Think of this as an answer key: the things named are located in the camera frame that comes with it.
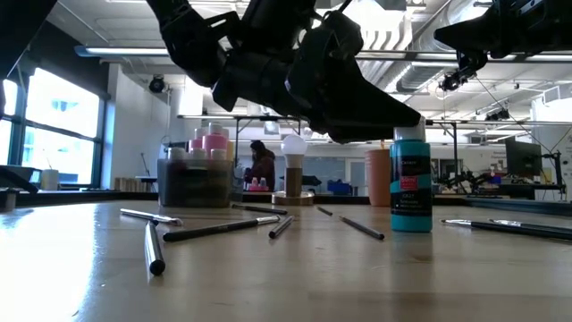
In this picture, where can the black monitor on arm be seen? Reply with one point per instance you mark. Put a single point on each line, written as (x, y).
(523, 156)

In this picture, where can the small blue paint bottle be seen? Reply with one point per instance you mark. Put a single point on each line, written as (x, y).
(411, 197)

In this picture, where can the grey translucent plastic bin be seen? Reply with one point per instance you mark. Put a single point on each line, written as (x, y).
(196, 188)

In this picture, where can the orange plastic cup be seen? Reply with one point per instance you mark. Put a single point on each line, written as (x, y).
(377, 179)

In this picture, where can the fluorescent ceiling light strip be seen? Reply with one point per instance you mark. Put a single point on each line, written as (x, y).
(120, 51)

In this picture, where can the large pink paint bottle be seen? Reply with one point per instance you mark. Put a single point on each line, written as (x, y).
(215, 141)
(196, 143)

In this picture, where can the blue crate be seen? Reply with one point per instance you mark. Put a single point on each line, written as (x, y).
(339, 187)

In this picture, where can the person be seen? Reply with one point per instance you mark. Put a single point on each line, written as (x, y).
(263, 167)

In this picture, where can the black hanging ceiling device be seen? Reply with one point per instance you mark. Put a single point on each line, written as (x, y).
(453, 82)

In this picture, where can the brass lamp with white bulb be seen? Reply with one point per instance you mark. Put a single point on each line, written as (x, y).
(294, 147)

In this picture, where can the white cup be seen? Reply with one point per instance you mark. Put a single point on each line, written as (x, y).
(50, 179)

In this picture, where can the black background robot arm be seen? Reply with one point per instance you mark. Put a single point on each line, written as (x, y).
(465, 179)

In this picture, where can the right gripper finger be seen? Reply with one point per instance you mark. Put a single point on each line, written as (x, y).
(482, 33)

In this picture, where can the black ceiling camera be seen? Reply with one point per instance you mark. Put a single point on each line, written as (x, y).
(157, 84)

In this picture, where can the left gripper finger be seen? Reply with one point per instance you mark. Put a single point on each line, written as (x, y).
(362, 134)
(348, 98)

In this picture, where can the large yellow paint bottle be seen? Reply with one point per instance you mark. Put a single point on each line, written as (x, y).
(229, 149)

